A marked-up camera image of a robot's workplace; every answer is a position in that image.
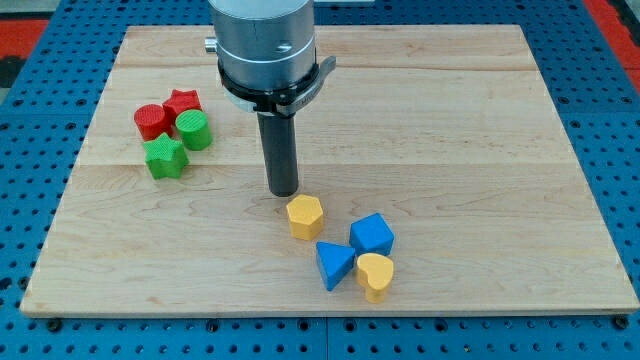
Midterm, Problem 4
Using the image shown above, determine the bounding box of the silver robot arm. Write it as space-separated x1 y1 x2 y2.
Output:
210 0 319 111

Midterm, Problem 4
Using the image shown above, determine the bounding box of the green star block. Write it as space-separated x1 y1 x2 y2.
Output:
143 133 189 179

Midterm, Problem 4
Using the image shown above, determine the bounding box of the red star block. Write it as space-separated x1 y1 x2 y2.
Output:
162 89 202 122

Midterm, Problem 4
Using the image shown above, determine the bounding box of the yellow hexagon block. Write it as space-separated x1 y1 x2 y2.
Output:
286 194 324 241

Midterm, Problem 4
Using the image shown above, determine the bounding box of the black cylindrical pointer tool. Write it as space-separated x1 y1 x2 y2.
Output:
257 113 299 197

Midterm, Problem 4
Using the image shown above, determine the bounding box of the blue cube block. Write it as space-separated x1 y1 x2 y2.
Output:
349 213 395 256

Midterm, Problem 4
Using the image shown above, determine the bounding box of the blue triangle block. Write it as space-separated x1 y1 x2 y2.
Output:
316 241 356 291

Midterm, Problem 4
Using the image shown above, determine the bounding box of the yellow heart block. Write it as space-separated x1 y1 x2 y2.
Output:
356 253 395 304

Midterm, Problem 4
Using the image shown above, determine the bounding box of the wooden board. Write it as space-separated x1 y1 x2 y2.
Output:
21 25 639 318

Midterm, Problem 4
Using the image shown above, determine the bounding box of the green cylinder block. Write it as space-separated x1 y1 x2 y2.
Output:
175 109 213 151

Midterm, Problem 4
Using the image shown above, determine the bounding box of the red cylinder block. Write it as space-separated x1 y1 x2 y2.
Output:
133 104 172 141

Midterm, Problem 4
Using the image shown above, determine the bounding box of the black clamp ring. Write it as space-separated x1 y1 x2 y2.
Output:
217 55 337 118

